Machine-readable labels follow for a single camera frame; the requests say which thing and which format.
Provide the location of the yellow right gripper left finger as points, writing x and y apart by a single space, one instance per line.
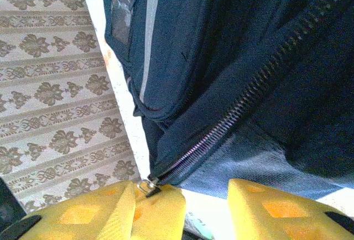
96 218

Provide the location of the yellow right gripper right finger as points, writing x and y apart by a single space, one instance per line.
276 215

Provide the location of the navy blue student backpack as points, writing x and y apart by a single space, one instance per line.
235 57

